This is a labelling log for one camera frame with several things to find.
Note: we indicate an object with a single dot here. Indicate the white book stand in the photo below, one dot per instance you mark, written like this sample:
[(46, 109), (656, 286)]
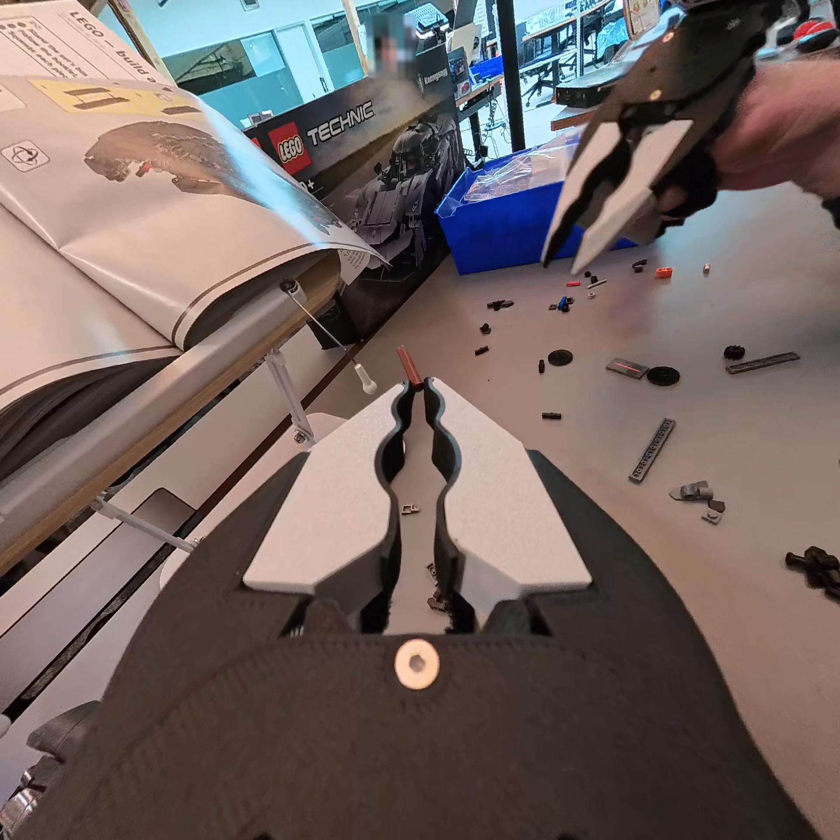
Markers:
[(164, 387)]

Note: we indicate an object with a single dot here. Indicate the black lego connector assembly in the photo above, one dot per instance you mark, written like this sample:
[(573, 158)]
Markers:
[(817, 564)]

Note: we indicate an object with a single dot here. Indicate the long grey studded lego plate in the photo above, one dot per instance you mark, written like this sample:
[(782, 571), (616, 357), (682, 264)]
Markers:
[(652, 450)]

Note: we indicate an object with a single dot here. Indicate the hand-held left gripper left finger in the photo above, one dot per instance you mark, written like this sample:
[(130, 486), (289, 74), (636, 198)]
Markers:
[(315, 512)]

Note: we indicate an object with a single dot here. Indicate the clear plastic parts bags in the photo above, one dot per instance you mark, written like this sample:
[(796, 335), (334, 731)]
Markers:
[(518, 174)]

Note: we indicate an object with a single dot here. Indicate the black lego disc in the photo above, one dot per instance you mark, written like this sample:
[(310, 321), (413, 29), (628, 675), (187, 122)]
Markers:
[(560, 357), (663, 375)]

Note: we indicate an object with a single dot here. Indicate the dark lego car model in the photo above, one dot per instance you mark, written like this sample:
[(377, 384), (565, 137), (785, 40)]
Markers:
[(39, 754)]

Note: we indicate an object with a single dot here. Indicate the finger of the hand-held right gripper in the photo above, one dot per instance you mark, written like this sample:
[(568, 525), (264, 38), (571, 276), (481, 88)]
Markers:
[(584, 190), (640, 170)]

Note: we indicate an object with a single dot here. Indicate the grey lego tile red stripe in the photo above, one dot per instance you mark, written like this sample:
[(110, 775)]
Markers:
[(627, 368)]

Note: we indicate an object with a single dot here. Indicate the grey lego wedge piece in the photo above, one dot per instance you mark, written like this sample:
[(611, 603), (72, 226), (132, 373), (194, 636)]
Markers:
[(692, 491)]

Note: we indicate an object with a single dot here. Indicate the printed white instruction sheet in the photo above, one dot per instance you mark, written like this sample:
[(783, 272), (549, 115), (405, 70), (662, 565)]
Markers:
[(65, 39)]

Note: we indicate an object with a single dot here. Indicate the person's right hand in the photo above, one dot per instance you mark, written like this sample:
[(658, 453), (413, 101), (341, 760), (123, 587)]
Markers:
[(781, 124)]

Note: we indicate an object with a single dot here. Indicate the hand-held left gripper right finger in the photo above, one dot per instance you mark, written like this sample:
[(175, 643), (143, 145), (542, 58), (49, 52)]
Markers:
[(512, 512)]

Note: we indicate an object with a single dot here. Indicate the black flat case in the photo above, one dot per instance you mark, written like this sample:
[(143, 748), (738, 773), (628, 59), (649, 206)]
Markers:
[(584, 92)]

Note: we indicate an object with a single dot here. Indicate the blue lego pin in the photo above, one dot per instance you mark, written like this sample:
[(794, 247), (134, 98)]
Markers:
[(562, 303)]

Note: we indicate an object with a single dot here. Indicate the black lego set box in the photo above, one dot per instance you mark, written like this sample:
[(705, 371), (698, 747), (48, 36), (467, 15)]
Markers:
[(367, 164)]

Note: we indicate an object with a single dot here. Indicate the blue plastic bin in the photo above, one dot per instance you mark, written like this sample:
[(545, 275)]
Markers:
[(499, 229)]

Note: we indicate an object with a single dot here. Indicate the dark grey flat lego beam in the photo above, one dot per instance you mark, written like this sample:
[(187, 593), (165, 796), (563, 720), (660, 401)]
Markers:
[(768, 362)]

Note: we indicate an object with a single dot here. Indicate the person's right forearm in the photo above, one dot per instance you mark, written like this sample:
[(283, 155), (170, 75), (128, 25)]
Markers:
[(833, 213)]

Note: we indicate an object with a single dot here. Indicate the black lego axle connector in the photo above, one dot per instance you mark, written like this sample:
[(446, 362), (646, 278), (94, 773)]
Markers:
[(438, 587)]

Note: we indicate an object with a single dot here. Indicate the open instruction book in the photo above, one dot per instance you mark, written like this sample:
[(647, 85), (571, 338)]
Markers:
[(164, 216)]

